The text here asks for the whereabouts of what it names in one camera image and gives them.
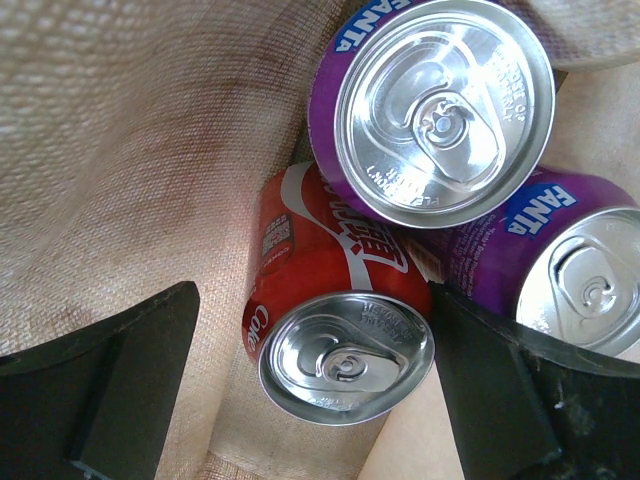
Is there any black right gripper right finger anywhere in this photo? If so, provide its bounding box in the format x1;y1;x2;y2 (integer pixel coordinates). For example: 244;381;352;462
429;283;639;479

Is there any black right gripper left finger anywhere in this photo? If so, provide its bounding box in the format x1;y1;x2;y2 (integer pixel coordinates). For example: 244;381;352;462
1;281;200;479

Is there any purple Fanta can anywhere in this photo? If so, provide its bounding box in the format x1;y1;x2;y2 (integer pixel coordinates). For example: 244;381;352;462
401;167;639;357
307;1;555;229

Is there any red Coke can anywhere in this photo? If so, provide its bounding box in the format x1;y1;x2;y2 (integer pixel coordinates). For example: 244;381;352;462
242;161;435;426

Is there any brown burlap canvas bag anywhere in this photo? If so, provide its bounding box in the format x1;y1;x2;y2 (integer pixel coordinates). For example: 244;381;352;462
0;0;640;480

